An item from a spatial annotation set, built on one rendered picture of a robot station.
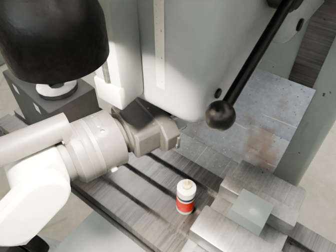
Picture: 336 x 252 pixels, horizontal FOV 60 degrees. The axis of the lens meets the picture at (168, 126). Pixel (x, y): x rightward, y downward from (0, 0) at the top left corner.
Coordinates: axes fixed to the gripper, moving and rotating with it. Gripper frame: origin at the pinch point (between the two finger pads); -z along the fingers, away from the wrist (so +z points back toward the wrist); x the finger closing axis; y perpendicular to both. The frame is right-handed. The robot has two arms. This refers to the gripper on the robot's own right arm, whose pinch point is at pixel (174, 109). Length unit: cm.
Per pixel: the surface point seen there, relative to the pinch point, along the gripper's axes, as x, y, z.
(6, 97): 199, 123, 27
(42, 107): 24.4, 9.2, 17.1
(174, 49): -8.9, -17.8, 6.7
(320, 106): -5.6, 15.6, -41.2
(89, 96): 23.7, 10.4, 6.9
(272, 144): -2.7, 26.1, -31.0
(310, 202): -3, 123, -100
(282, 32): -7.0, -13.1, -13.0
